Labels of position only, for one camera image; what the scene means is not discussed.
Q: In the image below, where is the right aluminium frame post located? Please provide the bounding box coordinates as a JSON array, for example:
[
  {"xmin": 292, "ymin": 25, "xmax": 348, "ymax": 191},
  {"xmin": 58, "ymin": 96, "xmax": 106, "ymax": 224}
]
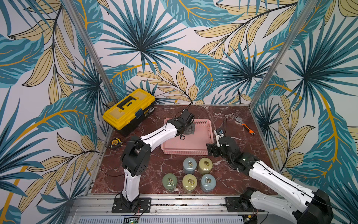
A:
[{"xmin": 249, "ymin": 0, "xmax": 318, "ymax": 111}]

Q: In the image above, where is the dark green tea canister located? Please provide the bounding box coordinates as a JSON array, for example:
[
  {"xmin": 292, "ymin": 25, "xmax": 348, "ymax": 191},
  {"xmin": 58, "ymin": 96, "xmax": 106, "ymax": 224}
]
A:
[{"xmin": 162, "ymin": 173, "xmax": 178, "ymax": 192}]

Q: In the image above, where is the aluminium front rail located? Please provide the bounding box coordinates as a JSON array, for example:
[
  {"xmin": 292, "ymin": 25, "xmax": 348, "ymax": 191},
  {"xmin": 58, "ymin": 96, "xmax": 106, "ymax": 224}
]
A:
[{"xmin": 65, "ymin": 194, "xmax": 308, "ymax": 224}]

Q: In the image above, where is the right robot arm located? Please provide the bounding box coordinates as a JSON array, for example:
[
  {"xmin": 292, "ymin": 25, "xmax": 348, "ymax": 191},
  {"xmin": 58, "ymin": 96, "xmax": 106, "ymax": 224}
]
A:
[{"xmin": 207, "ymin": 134, "xmax": 334, "ymax": 224}]

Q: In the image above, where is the aluminium frame post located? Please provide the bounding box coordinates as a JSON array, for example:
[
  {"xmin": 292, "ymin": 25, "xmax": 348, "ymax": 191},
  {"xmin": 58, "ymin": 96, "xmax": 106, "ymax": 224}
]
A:
[
  {"xmin": 63, "ymin": 0, "xmax": 119, "ymax": 103},
  {"xmin": 249, "ymin": 0, "xmax": 318, "ymax": 111}
]

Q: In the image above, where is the yellow-green tea canister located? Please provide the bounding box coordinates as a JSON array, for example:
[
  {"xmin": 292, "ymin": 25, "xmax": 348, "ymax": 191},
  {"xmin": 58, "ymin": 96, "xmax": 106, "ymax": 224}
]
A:
[
  {"xmin": 182, "ymin": 174, "xmax": 198, "ymax": 193},
  {"xmin": 198, "ymin": 158, "xmax": 213, "ymax": 175}
]

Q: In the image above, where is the yellow black toolbox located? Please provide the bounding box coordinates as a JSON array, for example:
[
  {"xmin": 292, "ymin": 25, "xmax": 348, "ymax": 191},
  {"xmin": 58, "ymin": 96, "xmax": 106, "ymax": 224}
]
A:
[{"xmin": 103, "ymin": 89, "xmax": 155, "ymax": 137}]

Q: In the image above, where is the blue tea canister front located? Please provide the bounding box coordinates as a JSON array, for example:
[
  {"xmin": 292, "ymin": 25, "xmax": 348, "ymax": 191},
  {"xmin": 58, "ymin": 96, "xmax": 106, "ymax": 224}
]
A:
[{"xmin": 200, "ymin": 174, "xmax": 216, "ymax": 193}]

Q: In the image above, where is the yellow black tape measure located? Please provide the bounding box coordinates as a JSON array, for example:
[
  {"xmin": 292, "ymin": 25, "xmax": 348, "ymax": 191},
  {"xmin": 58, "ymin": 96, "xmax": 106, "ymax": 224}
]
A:
[{"xmin": 111, "ymin": 138, "xmax": 123, "ymax": 148}]

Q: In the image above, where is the blue tea canister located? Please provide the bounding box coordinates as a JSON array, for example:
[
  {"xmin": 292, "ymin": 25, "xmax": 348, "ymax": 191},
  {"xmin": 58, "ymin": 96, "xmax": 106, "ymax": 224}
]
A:
[
  {"xmin": 183, "ymin": 157, "xmax": 197, "ymax": 175},
  {"xmin": 200, "ymin": 174, "xmax": 216, "ymax": 193}
]

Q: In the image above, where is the yellow-green tea canister front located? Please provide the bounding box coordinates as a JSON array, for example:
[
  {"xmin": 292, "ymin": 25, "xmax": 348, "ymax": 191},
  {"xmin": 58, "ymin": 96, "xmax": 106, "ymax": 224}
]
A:
[{"xmin": 182, "ymin": 174, "xmax": 198, "ymax": 193}]

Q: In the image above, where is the blue tea canister back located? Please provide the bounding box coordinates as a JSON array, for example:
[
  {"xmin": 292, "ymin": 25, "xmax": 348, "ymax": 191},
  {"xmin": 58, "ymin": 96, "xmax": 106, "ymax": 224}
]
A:
[{"xmin": 183, "ymin": 157, "xmax": 197, "ymax": 175}]

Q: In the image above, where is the left aluminium frame post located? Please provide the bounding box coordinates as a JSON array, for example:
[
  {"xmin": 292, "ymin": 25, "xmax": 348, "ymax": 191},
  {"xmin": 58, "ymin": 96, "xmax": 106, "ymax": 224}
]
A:
[{"xmin": 63, "ymin": 0, "xmax": 119, "ymax": 103}]

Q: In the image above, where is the orange handled adjustable wrench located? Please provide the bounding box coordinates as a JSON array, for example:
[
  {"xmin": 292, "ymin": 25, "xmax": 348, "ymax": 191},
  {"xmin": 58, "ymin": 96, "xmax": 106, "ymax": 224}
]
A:
[{"xmin": 235, "ymin": 116, "xmax": 255, "ymax": 136}]

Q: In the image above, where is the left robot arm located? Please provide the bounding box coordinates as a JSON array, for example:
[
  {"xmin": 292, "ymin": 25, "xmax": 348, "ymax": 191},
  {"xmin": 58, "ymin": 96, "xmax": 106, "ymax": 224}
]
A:
[{"xmin": 121, "ymin": 109, "xmax": 194, "ymax": 204}]

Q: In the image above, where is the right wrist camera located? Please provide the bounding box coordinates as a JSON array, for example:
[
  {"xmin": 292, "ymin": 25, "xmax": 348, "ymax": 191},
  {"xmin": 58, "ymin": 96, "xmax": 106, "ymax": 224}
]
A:
[{"xmin": 214, "ymin": 128, "xmax": 225, "ymax": 147}]

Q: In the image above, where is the pink perforated plastic basket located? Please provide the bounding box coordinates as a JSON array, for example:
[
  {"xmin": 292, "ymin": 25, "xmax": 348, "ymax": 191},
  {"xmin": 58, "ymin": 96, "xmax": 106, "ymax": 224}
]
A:
[{"xmin": 161, "ymin": 119, "xmax": 213, "ymax": 155}]

